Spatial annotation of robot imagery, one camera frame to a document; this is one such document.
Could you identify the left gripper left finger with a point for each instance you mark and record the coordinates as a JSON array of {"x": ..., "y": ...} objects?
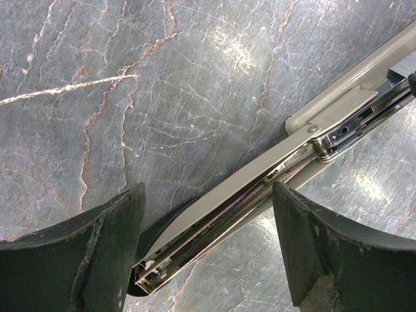
[{"x": 81, "y": 264}]

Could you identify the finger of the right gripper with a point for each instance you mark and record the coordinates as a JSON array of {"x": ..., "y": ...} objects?
[{"x": 412, "y": 83}]

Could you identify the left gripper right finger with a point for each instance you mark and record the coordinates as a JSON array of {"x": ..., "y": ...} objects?
[{"x": 333, "y": 263}]

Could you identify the silver and black stapler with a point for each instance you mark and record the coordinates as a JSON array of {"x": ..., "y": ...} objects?
[{"x": 318, "y": 133}]

